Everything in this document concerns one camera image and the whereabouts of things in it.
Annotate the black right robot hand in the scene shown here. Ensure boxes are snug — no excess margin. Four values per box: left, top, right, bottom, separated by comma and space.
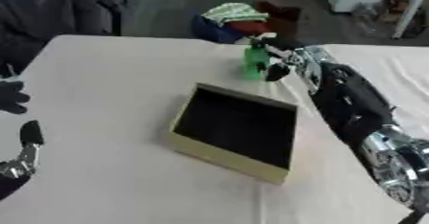
249, 35, 399, 146

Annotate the brown cardboard box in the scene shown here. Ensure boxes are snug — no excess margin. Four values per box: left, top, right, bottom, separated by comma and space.
380, 0, 416, 22

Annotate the green white checked cloth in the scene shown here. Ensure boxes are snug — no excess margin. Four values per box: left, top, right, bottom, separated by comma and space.
201, 2, 270, 27

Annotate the blue cloth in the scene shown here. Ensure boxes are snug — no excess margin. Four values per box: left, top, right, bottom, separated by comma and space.
189, 13, 248, 44

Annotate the white table leg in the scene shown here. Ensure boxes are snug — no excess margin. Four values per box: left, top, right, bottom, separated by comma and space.
390, 0, 429, 40

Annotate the red cloth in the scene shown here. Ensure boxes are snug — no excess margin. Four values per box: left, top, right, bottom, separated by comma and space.
226, 20, 274, 36

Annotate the tan cardboard box black inside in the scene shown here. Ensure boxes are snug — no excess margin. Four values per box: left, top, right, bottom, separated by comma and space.
166, 82, 301, 186

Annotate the green plastic bottle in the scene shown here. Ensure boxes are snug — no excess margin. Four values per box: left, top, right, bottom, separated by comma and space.
239, 44, 272, 80

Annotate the person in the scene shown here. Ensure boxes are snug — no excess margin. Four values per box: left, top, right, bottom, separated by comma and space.
0, 0, 126, 78

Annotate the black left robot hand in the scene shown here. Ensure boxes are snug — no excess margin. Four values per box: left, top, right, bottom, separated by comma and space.
0, 79, 47, 201

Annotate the dark brown bag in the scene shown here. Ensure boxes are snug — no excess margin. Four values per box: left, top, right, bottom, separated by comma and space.
251, 1, 304, 41

